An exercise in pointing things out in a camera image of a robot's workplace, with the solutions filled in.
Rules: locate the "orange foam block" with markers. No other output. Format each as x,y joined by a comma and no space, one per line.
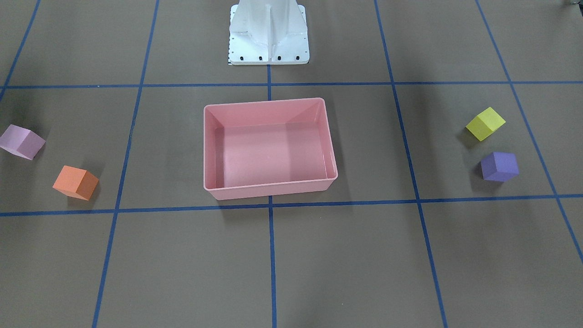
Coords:
76,183

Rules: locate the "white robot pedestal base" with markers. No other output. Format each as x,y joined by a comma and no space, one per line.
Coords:
268,32

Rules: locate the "yellow foam block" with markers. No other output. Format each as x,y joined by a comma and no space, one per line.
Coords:
485,123

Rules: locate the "pink plastic bin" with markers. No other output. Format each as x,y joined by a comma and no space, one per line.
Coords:
278,147

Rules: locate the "dark purple foam block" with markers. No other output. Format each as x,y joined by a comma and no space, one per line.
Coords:
499,166

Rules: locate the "light purple foam block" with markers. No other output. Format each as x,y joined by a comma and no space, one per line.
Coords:
21,142

